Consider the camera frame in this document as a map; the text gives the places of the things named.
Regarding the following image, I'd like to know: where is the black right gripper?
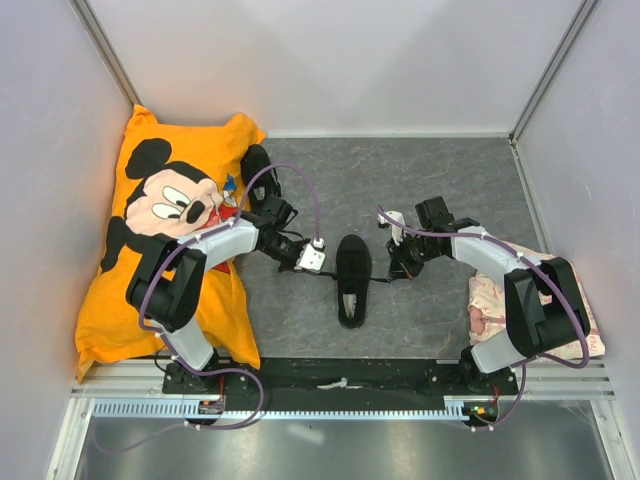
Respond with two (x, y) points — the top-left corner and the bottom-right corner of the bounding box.
(386, 230), (442, 281)

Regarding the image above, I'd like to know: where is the black shoelace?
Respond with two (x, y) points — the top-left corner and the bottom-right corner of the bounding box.
(318, 272), (392, 284)

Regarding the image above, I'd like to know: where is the black canvas sneaker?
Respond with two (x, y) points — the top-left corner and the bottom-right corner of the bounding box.
(336, 234), (372, 329)

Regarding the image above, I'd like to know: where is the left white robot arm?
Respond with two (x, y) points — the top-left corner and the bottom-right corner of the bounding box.
(126, 196), (325, 393)

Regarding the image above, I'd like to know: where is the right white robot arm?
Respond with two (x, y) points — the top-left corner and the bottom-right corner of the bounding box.
(377, 197), (591, 394)

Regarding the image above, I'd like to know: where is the orange Mickey Mouse pillow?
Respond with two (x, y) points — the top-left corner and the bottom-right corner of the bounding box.
(75, 105), (265, 380)

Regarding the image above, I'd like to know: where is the white tape scrap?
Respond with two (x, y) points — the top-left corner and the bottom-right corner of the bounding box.
(317, 377), (362, 391)

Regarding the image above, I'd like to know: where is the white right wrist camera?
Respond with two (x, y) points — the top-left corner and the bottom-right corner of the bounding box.
(378, 211), (406, 246)

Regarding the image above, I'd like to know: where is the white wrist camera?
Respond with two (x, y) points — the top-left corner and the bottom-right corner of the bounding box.
(294, 238), (326, 274)
(378, 211), (406, 246)

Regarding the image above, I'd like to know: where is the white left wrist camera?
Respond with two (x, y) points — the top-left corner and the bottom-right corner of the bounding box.
(294, 238), (326, 274)

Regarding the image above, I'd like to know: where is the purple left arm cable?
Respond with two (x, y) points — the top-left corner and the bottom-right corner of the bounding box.
(91, 162), (326, 454)

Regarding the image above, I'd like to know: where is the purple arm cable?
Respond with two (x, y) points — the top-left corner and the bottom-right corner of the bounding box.
(91, 162), (326, 454)
(376, 204), (591, 432)

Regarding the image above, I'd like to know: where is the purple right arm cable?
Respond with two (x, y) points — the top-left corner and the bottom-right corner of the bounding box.
(376, 204), (591, 432)

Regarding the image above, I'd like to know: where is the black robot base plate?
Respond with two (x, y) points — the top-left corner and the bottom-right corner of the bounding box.
(162, 357), (518, 398)

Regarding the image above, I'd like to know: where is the grey slotted cable duct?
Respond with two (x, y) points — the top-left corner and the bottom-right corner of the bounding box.
(93, 399), (499, 422)

